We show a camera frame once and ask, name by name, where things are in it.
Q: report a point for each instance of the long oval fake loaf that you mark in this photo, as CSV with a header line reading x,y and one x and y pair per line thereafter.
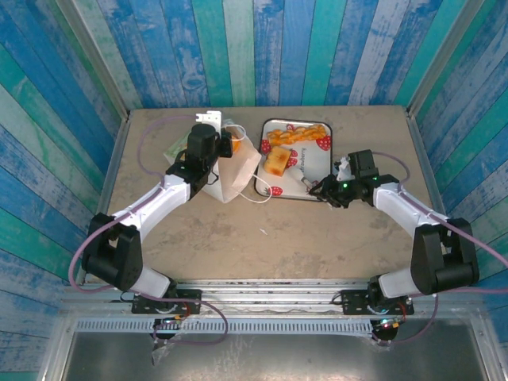
x,y
237,146

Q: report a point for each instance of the strawberry print tray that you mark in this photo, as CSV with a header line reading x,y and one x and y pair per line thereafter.
x,y
313,166

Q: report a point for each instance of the metal tongs with white tips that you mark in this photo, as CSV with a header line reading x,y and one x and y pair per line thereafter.
x,y
298,173

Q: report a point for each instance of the white paper bag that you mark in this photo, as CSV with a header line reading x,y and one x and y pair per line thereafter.
x,y
238,174

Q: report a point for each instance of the square fake toast block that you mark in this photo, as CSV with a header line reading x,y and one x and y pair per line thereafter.
x,y
275,160

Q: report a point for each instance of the pile of bread pastries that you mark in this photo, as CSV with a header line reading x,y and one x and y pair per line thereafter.
x,y
293,134

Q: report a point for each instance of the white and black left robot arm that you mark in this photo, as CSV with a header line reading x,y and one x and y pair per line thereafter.
x,y
115,258

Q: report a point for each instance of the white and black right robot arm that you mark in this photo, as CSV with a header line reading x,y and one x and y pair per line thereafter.
x,y
440,258

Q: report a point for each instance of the small circuit board with LEDs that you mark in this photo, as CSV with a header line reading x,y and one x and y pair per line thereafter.
x,y
391,324
170,319

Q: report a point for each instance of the steel sheet panel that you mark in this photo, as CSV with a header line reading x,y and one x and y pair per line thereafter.
x,y
278,361

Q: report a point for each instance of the clear plastic film scrap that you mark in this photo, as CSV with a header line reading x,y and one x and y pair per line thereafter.
x,y
158,351

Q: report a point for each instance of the aluminium table side rail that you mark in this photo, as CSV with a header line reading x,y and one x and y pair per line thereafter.
x,y
425,166
113,166

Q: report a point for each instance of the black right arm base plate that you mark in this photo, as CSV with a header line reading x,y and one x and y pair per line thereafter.
x,y
353,303

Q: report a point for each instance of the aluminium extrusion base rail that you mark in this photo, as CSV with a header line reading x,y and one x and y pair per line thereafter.
x,y
270,295

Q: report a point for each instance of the aluminium corner post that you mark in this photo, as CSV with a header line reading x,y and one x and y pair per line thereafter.
x,y
100,67
441,59

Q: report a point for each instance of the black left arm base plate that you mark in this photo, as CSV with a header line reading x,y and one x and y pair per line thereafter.
x,y
190,302

